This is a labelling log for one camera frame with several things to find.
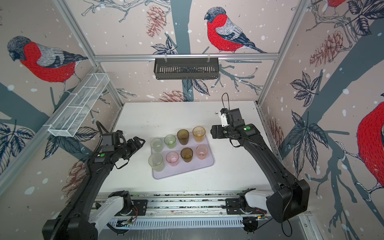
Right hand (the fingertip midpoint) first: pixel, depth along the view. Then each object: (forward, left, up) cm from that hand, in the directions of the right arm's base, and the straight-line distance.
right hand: (216, 131), depth 79 cm
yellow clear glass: (+11, +11, -17) cm, 23 cm away
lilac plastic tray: (-12, +19, -20) cm, 30 cm away
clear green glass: (+4, +29, -16) cm, 34 cm away
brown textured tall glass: (+6, +21, -16) cm, 27 cm away
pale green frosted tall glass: (-12, +34, -13) cm, 39 cm away
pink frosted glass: (-2, +8, -18) cm, 20 cm away
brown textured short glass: (-5, +17, -18) cm, 25 cm away
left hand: (-7, +42, -3) cm, 42 cm away
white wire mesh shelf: (+1, +74, +13) cm, 75 cm away
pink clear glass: (-7, +26, -18) cm, 32 cm away
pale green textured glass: (0, +37, -16) cm, 41 cm away
